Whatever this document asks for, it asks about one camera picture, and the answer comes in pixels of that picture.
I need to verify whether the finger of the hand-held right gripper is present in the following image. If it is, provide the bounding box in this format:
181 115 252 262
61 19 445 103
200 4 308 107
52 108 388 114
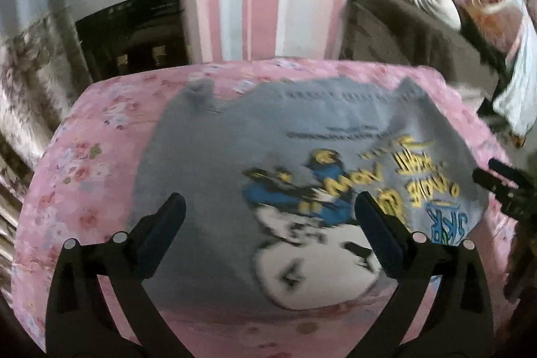
472 168 515 196
489 158 533 188

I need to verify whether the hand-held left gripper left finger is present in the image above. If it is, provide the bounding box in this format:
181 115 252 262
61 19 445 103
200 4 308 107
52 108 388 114
45 192 187 358

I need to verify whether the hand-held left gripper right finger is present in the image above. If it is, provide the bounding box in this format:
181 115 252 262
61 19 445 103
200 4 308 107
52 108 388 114
354 191 495 358

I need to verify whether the grey sweatshirt with yellow print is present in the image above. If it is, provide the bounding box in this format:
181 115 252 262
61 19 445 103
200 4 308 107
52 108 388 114
128 75 491 310

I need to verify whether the white hanging cloth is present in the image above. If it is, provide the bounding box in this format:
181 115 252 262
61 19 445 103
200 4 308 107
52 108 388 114
492 0 537 137

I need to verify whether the pink floral bed sheet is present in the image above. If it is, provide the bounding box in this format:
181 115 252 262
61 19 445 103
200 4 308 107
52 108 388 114
10 57 525 358

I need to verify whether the brown chair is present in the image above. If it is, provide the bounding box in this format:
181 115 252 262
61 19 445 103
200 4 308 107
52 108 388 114
341 0 509 119

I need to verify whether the pink and orange bag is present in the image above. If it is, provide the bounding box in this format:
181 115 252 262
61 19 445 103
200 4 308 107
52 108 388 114
454 0 523 50

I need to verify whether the white bundled cloth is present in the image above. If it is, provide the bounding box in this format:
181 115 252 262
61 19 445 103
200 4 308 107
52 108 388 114
400 0 463 31

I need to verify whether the floral patterned curtain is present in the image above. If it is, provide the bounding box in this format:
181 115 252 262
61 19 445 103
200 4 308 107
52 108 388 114
0 15 94 262

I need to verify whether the water dispenser machine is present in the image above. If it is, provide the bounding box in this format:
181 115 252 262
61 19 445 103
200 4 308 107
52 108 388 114
75 0 190 83

